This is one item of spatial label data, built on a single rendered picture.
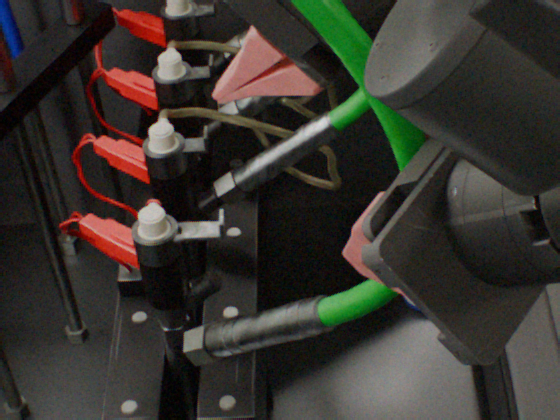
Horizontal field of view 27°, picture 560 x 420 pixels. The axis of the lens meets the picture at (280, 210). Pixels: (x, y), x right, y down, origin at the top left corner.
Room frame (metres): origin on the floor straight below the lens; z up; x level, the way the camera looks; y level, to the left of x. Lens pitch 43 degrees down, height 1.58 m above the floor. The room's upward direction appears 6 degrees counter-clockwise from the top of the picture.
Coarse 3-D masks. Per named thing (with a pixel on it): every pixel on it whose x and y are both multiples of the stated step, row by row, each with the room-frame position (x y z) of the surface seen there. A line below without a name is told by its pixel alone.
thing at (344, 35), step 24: (312, 0) 0.37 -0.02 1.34; (336, 0) 0.37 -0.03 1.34; (336, 24) 0.37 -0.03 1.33; (336, 48) 0.36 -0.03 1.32; (360, 48) 0.36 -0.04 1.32; (360, 72) 0.36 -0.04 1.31; (384, 120) 0.36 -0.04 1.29; (408, 144) 0.35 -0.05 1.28; (360, 288) 0.37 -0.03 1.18; (384, 288) 0.36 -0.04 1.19; (336, 312) 0.37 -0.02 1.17; (360, 312) 0.36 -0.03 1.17
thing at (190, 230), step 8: (184, 224) 0.51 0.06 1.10; (192, 224) 0.51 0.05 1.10; (200, 224) 0.51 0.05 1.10; (208, 224) 0.51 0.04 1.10; (216, 224) 0.51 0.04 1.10; (184, 232) 0.51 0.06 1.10; (192, 232) 0.51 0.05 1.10; (200, 232) 0.51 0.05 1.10; (208, 232) 0.51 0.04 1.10; (216, 232) 0.50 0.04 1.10; (176, 240) 0.50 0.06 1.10
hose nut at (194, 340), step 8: (200, 328) 0.41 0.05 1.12; (184, 336) 0.41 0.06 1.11; (192, 336) 0.41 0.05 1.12; (200, 336) 0.41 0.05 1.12; (184, 344) 0.41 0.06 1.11; (192, 344) 0.40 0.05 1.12; (200, 344) 0.40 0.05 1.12; (184, 352) 0.40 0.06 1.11; (192, 352) 0.40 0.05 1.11; (200, 352) 0.40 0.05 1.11; (208, 352) 0.40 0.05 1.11; (192, 360) 0.40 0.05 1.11; (200, 360) 0.40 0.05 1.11; (208, 360) 0.40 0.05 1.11; (216, 360) 0.40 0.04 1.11
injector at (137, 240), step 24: (168, 216) 0.52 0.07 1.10; (144, 240) 0.50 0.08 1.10; (168, 240) 0.50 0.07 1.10; (144, 264) 0.50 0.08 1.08; (168, 264) 0.50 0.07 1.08; (144, 288) 0.50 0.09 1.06; (168, 288) 0.50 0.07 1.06; (192, 288) 0.51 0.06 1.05; (216, 288) 0.50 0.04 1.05; (168, 312) 0.50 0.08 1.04; (168, 336) 0.50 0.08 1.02; (168, 360) 0.51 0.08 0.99; (192, 384) 0.50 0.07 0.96; (192, 408) 0.50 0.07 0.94
